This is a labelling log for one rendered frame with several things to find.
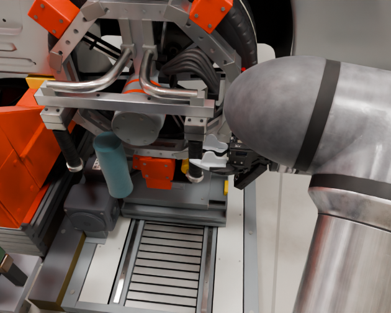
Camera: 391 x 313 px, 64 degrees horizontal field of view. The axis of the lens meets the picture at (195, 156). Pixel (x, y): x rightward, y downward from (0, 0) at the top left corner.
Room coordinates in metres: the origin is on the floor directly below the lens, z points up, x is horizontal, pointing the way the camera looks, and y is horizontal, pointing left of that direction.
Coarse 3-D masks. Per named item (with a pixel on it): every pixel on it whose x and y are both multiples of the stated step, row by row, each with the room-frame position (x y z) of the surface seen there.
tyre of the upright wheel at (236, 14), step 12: (72, 0) 0.86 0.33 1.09; (84, 0) 0.86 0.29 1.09; (192, 0) 0.82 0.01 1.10; (228, 12) 0.82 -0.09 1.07; (240, 12) 0.85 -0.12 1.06; (252, 12) 1.01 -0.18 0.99; (228, 24) 0.81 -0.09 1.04; (240, 24) 0.82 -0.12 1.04; (48, 36) 0.88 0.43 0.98; (228, 36) 0.81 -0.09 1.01; (240, 36) 0.81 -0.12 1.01; (252, 36) 0.84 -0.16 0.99; (48, 48) 0.88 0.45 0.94; (240, 48) 0.81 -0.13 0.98; (252, 48) 0.81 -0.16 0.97; (252, 60) 0.81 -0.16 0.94
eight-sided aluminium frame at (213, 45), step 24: (96, 0) 0.77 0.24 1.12; (120, 0) 0.77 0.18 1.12; (144, 0) 0.80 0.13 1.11; (168, 0) 0.79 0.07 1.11; (72, 24) 0.77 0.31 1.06; (192, 24) 0.74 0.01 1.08; (72, 48) 0.78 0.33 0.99; (216, 48) 0.73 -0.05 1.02; (72, 72) 0.82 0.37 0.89; (240, 72) 0.73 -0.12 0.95; (96, 120) 0.82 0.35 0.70; (216, 120) 0.78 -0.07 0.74; (168, 144) 0.79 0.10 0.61
